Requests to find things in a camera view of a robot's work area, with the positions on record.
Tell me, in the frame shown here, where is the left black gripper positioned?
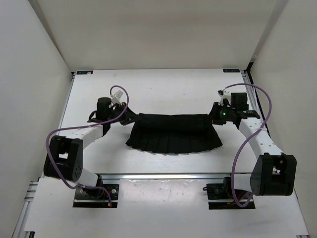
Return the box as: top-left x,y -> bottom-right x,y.
107,102 -> 141,125

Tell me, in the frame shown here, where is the black pleated skirt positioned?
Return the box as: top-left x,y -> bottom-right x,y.
126,114 -> 222,154

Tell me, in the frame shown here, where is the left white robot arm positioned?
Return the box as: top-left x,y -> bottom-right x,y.
44,97 -> 140,198

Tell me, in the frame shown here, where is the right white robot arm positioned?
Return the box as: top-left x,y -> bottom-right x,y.
209,102 -> 297,198

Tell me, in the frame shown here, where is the right blue corner label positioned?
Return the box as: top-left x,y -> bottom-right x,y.
223,68 -> 240,73

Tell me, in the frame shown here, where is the blue corner label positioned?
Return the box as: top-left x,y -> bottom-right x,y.
76,70 -> 93,75
223,68 -> 240,73

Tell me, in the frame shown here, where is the left blue corner label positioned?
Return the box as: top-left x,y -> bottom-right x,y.
76,70 -> 93,75

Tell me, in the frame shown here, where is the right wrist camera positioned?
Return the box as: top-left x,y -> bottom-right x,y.
217,89 -> 248,110

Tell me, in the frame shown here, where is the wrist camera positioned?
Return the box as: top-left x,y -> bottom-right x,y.
110,90 -> 123,105
217,89 -> 248,110

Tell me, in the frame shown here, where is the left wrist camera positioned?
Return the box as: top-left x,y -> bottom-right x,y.
110,90 -> 123,105

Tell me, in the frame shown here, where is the front aluminium rail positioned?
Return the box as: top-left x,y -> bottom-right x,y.
101,173 -> 230,180

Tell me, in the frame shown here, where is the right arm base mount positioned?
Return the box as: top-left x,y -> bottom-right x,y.
203,177 -> 255,210

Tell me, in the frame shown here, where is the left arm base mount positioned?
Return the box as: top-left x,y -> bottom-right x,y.
73,175 -> 120,208

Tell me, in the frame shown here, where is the left aluminium frame rail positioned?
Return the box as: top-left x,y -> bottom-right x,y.
11,181 -> 38,238

